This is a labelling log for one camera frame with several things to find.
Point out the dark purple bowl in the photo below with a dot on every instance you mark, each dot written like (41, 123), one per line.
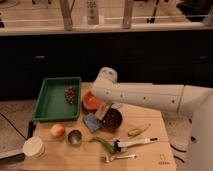
(112, 120)

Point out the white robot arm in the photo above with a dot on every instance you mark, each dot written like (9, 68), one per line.
(193, 101)

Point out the blue sponge cloth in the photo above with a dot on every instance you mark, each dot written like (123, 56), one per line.
(91, 122)

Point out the yellow banana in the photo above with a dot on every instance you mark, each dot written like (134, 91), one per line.
(137, 131)

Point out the red grape bunch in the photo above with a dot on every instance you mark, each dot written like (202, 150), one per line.
(70, 94)

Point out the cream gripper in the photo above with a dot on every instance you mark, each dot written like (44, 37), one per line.
(107, 105)

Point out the orange bowl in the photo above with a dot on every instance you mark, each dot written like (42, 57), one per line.
(90, 102)

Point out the green plastic tray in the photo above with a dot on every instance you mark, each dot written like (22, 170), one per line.
(51, 104)

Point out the metal cup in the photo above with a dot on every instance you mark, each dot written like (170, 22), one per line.
(75, 138)

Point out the white paper cup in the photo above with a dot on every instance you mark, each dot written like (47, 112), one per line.
(34, 147)

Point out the silver fork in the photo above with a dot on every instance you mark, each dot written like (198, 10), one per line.
(108, 159)

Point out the peach apple fruit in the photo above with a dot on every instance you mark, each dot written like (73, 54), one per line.
(57, 130)

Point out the green chili pepper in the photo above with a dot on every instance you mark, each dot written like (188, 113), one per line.
(104, 143)

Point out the blue cloth near orange bowl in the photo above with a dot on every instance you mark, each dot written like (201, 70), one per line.
(117, 105)

